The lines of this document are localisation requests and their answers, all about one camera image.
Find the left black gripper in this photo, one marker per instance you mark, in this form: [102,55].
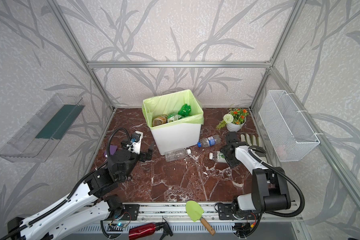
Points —
[144,155]

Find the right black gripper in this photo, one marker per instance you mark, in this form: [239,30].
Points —
[229,149]

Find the square bottle green label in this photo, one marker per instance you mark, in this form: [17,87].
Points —
[217,157]

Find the brown tea bottle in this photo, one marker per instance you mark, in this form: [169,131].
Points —
[160,120]

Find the green plastic soda bottle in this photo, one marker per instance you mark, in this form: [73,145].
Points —
[172,117]

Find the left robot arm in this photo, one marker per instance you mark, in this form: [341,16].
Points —
[88,201]

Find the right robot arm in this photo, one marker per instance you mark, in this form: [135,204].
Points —
[270,185]

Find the blue label bottle near bin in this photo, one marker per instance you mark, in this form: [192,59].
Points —
[209,142]

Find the white bin with green liner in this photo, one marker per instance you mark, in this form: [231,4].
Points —
[181,133]

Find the beige gardening glove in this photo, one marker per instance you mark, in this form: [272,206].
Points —
[252,140]

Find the clear bottle white cap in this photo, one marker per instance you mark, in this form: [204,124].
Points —
[177,154]

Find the purple pink spatula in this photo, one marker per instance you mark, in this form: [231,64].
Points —
[113,149]

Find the white potted flower plant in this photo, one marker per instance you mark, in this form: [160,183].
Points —
[234,120]

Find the green garden trowel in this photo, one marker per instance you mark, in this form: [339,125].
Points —
[195,212]

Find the red spray bottle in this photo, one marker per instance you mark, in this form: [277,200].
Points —
[150,229]

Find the green circuit board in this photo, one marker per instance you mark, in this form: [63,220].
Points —
[118,227]

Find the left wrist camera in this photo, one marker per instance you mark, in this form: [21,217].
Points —
[134,145]

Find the white wire mesh basket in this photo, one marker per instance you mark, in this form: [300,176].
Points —
[289,132]

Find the aluminium frame crossbar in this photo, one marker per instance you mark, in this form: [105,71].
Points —
[177,64]

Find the clear acrylic wall shelf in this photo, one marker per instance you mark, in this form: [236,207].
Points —
[38,138]

